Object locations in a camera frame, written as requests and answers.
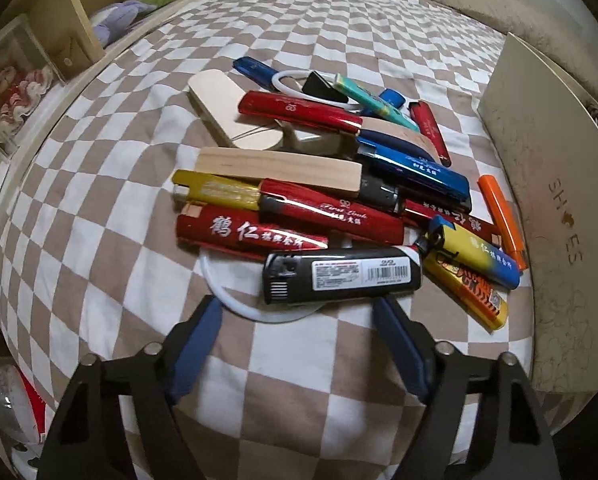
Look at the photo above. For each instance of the black triangular item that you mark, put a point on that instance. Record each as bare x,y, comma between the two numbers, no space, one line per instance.
321,86

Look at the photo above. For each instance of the plush toys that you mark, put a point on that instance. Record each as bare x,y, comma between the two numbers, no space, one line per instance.
116,17

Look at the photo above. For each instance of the white cardboard box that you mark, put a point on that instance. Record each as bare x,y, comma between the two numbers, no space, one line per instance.
539,160

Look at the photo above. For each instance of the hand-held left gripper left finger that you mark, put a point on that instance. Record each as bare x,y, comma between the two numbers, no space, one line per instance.
199,340

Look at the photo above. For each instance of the checkered bed sheet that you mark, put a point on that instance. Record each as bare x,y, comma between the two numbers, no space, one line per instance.
129,210

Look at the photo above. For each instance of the clear display box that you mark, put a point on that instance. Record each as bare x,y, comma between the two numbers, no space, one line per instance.
14,85

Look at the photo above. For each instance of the pile of lighters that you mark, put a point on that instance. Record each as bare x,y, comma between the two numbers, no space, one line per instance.
329,215

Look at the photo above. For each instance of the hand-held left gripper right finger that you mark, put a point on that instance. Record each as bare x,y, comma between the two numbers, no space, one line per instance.
401,345

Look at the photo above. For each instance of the red and white object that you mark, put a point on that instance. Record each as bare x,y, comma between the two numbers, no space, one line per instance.
29,400

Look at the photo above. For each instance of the curved wooden piece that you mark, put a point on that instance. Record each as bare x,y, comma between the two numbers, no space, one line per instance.
396,129

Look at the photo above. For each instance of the wooden bedside shelf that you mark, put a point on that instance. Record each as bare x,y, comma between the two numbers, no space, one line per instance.
74,25

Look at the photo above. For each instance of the black lighter with barcode label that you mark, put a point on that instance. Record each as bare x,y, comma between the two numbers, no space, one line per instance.
339,275

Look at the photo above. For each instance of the wooden strip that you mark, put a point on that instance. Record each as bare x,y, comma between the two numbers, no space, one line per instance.
279,171

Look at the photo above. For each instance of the angled wooden piece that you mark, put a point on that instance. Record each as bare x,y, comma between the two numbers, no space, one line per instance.
219,110

